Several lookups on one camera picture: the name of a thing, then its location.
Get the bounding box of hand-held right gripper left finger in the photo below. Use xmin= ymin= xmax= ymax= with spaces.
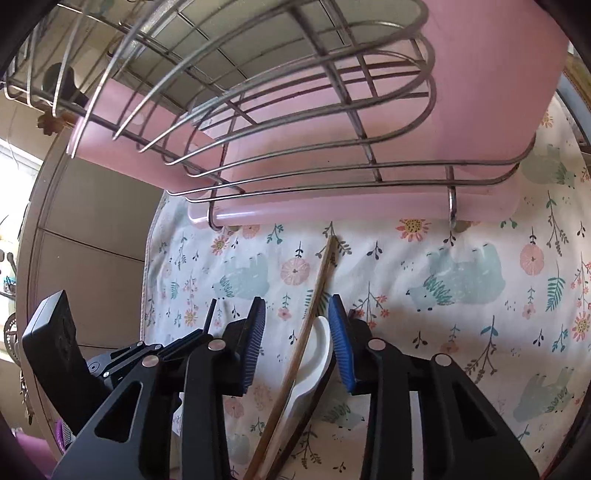
xmin=51 ymin=295 xmax=267 ymax=480

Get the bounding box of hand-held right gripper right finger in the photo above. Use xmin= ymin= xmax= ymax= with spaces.
xmin=327 ymin=293 xmax=541 ymax=480

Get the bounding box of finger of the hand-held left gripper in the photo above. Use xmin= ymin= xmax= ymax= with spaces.
xmin=202 ymin=298 xmax=219 ymax=335
xmin=87 ymin=329 xmax=219 ymax=385

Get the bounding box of white ceramic spoon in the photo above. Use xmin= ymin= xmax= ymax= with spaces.
xmin=272 ymin=316 xmax=338 ymax=444

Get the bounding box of wooden chopstick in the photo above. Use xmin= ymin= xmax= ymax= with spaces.
xmin=242 ymin=235 xmax=339 ymax=480

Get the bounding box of metal wire utensil rack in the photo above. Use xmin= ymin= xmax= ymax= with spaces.
xmin=4 ymin=0 xmax=532 ymax=232

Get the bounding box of pink plastic utensil container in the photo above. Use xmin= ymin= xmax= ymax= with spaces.
xmin=67 ymin=0 xmax=571 ymax=195

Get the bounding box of grey kitchen base cabinet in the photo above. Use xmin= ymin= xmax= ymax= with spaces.
xmin=18 ymin=134 xmax=162 ymax=416

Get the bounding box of floral printed tablecloth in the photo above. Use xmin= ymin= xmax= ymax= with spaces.
xmin=143 ymin=97 xmax=591 ymax=480

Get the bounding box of pink plastic drip tray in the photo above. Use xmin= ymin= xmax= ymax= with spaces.
xmin=187 ymin=185 xmax=520 ymax=229

